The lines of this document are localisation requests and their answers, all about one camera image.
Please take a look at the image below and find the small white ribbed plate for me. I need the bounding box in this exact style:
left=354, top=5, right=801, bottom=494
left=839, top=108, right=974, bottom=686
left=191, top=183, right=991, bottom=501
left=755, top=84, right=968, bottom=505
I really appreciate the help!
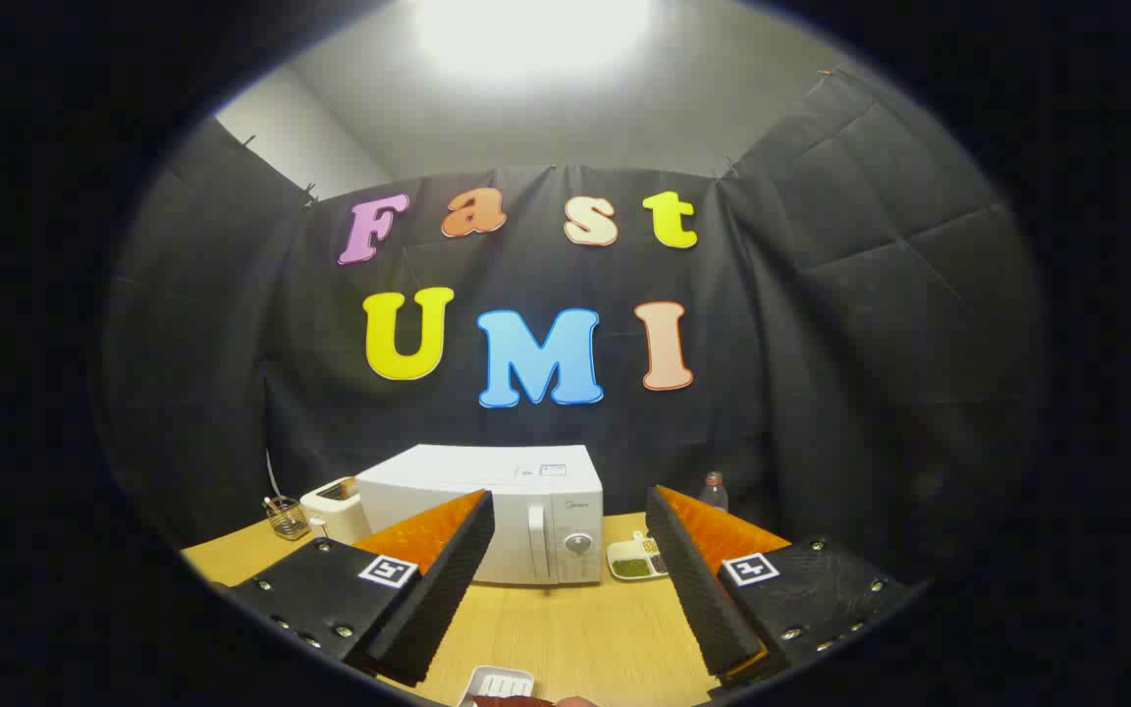
left=458, top=667, right=535, bottom=706

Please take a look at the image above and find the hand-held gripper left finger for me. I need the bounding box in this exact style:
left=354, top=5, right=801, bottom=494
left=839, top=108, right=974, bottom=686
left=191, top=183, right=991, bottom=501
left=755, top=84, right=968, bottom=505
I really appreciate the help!
left=229, top=489, right=496, bottom=686

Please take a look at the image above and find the white toaster oven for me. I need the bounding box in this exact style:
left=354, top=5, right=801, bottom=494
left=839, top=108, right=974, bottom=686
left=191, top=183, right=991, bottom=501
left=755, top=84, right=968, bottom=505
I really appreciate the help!
left=354, top=444, right=606, bottom=587

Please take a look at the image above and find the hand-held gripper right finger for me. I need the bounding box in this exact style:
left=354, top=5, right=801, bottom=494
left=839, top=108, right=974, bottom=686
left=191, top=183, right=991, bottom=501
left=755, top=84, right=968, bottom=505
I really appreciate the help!
left=646, top=484, right=921, bottom=690

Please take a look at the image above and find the white bread toaster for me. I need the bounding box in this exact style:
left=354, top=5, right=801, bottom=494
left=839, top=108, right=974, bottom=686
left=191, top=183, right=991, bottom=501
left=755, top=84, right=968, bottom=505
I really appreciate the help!
left=300, top=477, right=372, bottom=546

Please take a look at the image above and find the black backdrop cloth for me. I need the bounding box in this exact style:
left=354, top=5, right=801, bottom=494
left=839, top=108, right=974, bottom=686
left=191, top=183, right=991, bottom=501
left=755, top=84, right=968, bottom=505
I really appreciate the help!
left=99, top=69, right=1048, bottom=590

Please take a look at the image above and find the wire mesh utensil holder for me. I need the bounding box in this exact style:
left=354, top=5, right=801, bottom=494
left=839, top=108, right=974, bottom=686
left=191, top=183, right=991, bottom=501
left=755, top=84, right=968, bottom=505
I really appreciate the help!
left=263, top=496, right=311, bottom=541

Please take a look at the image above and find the white divided dish with beans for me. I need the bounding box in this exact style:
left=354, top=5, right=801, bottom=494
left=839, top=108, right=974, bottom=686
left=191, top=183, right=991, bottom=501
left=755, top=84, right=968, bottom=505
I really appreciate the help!
left=607, top=531, right=670, bottom=581

